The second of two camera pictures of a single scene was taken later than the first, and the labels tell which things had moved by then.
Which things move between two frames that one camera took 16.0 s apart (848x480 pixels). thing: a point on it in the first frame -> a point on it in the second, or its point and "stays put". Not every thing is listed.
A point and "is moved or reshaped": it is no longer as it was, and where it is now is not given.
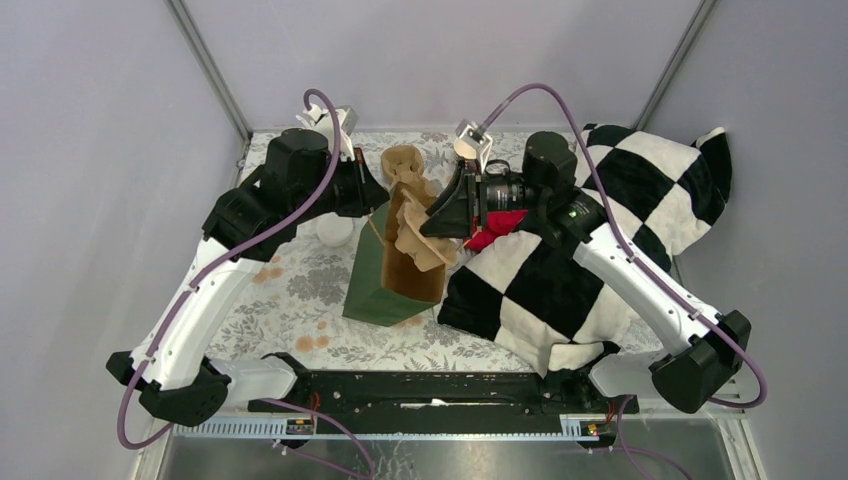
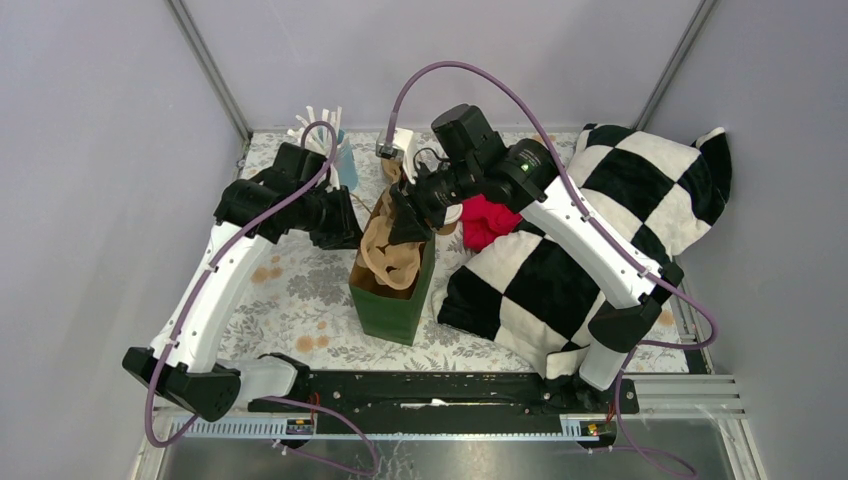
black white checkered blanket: (528, 290) stays put
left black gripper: (369, 191) -> (346, 232)
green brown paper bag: (387, 283) is moved or reshaped
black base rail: (562, 391) stays put
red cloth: (498, 223) stays put
